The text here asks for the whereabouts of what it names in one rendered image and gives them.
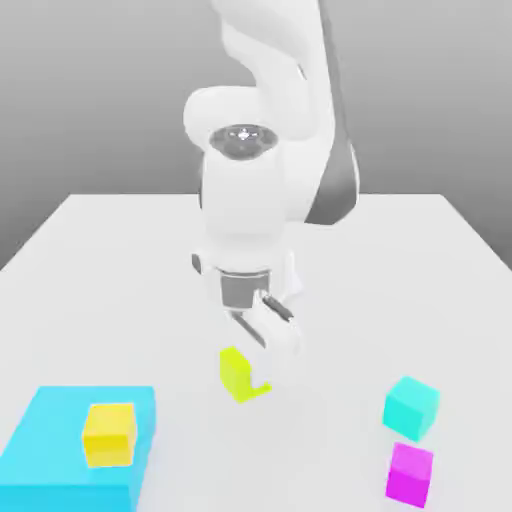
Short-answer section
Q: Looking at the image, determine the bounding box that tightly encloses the small yellow cube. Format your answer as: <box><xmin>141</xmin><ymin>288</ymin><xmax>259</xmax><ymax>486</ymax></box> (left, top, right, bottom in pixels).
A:
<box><xmin>82</xmin><ymin>402</ymin><xmax>138</xmax><ymax>468</ymax></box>

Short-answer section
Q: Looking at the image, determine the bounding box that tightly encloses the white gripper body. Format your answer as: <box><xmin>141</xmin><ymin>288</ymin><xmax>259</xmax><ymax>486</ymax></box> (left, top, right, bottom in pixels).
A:
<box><xmin>230</xmin><ymin>294</ymin><xmax>306</xmax><ymax>387</ymax></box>

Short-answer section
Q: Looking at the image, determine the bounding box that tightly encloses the small turquoise cube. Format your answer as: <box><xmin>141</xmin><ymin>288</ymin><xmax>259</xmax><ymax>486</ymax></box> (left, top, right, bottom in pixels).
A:
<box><xmin>382</xmin><ymin>375</ymin><xmax>442</xmax><ymax>443</ymax></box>

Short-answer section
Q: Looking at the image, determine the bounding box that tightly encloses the small magenta cube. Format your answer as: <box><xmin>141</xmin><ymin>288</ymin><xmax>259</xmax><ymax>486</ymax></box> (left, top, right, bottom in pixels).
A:
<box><xmin>384</xmin><ymin>442</ymin><xmax>435</xmax><ymax>510</ymax></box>

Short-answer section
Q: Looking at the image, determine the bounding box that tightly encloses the large cyan box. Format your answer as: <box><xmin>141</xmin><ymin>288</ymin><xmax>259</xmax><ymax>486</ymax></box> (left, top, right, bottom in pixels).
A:
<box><xmin>0</xmin><ymin>385</ymin><xmax>156</xmax><ymax>512</ymax></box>

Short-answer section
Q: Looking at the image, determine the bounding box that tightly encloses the small lime cube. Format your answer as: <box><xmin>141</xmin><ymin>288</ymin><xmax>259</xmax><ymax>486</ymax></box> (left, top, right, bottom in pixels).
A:
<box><xmin>218</xmin><ymin>346</ymin><xmax>274</xmax><ymax>405</ymax></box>

